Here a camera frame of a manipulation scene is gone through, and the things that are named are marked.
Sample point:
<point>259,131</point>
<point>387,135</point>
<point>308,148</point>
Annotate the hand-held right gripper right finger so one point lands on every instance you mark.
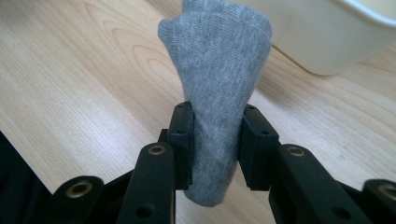
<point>295,183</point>

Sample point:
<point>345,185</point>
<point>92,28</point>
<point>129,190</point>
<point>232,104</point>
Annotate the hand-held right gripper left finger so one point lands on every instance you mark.
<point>155,180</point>

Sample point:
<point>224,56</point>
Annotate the grey sock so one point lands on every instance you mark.
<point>218,93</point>

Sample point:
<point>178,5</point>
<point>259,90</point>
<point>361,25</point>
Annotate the white divided storage box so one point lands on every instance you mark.
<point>320,37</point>

